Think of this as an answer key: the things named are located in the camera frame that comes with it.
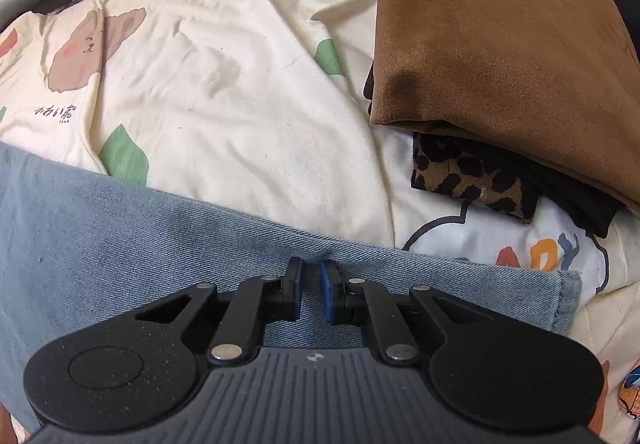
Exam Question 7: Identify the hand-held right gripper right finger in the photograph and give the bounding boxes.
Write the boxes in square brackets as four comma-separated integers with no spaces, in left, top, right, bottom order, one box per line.
[320,259,487,368]

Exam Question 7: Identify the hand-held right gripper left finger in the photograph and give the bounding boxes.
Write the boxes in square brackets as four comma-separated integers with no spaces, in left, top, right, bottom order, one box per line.
[135,257,304,367]

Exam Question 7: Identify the light blue jeans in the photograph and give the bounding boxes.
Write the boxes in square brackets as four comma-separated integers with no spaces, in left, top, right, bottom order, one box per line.
[0,141,584,435]

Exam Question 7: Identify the leopard print cloth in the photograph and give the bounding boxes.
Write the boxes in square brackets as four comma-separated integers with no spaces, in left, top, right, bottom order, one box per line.
[410,131,539,226]

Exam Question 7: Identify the cream bear printed blanket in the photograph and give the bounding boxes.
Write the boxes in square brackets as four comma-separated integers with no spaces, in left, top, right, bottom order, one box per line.
[0,0,640,444]

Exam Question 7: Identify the brown folded cloth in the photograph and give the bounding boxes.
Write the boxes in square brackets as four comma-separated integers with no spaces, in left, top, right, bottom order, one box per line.
[366,0,640,216]

